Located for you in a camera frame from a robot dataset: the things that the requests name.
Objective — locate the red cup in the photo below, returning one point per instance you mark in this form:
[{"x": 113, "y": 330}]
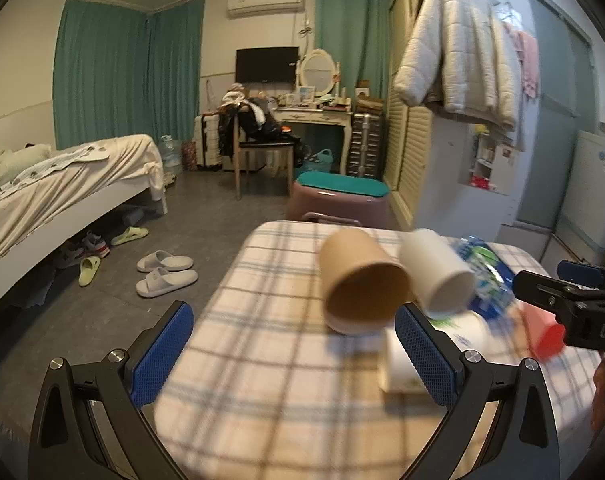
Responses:
[{"x": 545, "y": 330}]

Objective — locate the cream bed sheet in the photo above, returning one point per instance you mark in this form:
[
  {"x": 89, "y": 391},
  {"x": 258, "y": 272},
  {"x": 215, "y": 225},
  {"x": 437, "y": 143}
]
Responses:
[{"x": 72, "y": 190}]

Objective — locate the plastic bottle with blue label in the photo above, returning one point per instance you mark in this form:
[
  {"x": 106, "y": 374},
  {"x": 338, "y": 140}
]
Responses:
[{"x": 487, "y": 275}]

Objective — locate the blue basket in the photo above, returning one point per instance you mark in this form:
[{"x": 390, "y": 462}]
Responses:
[{"x": 318, "y": 162}]

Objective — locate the sneakers under bed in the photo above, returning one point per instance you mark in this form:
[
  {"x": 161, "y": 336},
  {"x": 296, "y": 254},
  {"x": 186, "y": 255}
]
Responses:
[{"x": 85, "y": 250}]

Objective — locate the green curtain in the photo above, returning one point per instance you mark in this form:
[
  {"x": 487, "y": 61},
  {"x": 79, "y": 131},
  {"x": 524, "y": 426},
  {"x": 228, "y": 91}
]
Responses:
[
  {"x": 102, "y": 70},
  {"x": 355, "y": 25},
  {"x": 180, "y": 65}
]

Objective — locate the black television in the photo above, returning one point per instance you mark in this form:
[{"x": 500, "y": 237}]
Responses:
[{"x": 266, "y": 65}]

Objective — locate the frosted glass door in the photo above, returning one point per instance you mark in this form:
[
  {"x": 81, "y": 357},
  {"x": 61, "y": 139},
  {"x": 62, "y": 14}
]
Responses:
[{"x": 547, "y": 120}]

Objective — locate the pile of clothes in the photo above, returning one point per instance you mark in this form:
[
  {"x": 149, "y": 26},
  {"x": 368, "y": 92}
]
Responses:
[{"x": 247, "y": 115}]

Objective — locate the pink garment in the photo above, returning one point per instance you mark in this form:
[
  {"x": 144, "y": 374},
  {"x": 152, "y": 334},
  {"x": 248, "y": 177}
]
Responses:
[{"x": 527, "y": 60}]

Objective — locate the white dressing table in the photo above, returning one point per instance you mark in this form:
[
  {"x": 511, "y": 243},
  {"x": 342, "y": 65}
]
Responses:
[{"x": 312, "y": 116}]

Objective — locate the white suitcase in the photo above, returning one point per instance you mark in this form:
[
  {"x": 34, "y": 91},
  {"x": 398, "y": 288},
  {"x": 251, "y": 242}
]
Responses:
[{"x": 207, "y": 140}]

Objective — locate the large water jug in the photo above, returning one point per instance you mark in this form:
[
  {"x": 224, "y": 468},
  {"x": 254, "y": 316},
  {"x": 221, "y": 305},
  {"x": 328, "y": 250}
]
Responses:
[{"x": 171, "y": 155}]

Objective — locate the silver suitcase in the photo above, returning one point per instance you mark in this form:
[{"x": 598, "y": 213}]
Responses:
[{"x": 365, "y": 145}]

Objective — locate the red bag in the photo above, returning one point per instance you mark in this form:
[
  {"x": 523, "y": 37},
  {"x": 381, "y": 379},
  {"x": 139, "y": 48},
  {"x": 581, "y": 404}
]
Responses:
[{"x": 189, "y": 155}]

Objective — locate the pink stool with teal top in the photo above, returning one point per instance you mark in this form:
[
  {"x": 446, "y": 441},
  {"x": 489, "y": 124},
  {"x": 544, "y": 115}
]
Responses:
[{"x": 340, "y": 200}]

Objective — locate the brown paper cup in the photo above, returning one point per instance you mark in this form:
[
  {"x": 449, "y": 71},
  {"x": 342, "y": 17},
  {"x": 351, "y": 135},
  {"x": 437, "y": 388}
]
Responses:
[{"x": 355, "y": 270}]

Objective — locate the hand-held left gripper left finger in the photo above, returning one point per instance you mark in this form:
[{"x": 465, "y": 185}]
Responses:
[{"x": 165, "y": 355}]

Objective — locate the wooden chair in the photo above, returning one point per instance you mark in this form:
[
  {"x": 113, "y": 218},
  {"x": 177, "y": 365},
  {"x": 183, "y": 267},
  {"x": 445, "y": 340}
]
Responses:
[{"x": 260, "y": 147}]

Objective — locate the pale green pillow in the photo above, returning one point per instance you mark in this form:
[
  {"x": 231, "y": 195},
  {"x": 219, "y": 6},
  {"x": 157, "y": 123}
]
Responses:
[{"x": 12, "y": 162}]

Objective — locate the white puffer jacket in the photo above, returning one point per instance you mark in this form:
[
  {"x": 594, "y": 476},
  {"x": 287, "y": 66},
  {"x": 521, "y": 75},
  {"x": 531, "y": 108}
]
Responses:
[{"x": 457, "y": 55}]

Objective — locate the oval white mirror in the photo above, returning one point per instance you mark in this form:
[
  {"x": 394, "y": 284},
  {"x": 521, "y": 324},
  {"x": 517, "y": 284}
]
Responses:
[{"x": 316, "y": 71}]

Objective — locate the white bed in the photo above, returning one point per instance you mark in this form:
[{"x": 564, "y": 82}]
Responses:
[{"x": 82, "y": 225}]

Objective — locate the plaid-covered table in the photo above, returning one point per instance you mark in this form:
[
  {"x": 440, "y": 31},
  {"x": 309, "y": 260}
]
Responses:
[{"x": 277, "y": 360}]

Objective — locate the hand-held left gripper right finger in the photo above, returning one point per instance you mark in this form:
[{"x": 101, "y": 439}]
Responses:
[{"x": 425, "y": 360}]

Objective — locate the cream louvered wardrobe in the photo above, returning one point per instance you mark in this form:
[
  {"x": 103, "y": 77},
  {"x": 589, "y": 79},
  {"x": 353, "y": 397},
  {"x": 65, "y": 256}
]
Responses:
[{"x": 410, "y": 150}]

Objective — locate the white slipper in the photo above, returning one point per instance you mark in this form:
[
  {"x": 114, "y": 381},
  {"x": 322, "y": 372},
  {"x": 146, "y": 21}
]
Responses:
[
  {"x": 165, "y": 261},
  {"x": 166, "y": 281}
]

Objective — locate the white air conditioner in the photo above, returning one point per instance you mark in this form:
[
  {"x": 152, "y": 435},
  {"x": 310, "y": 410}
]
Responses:
[{"x": 265, "y": 2}]

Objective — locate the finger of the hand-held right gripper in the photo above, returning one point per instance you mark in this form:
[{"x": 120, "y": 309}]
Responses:
[
  {"x": 585, "y": 272},
  {"x": 540, "y": 287}
]

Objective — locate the white refrigerator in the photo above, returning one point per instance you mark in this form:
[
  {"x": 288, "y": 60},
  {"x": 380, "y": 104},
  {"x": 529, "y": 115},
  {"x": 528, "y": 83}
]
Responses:
[{"x": 590, "y": 195}]

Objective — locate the white shelf cabinet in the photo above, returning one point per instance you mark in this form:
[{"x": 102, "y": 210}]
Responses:
[{"x": 490, "y": 160}]

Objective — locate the green slipper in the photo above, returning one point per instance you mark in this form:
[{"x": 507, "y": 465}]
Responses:
[
  {"x": 130, "y": 235},
  {"x": 89, "y": 271}
]

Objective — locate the white paper cup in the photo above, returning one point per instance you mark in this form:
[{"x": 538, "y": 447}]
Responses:
[
  {"x": 440, "y": 272},
  {"x": 462, "y": 332}
]

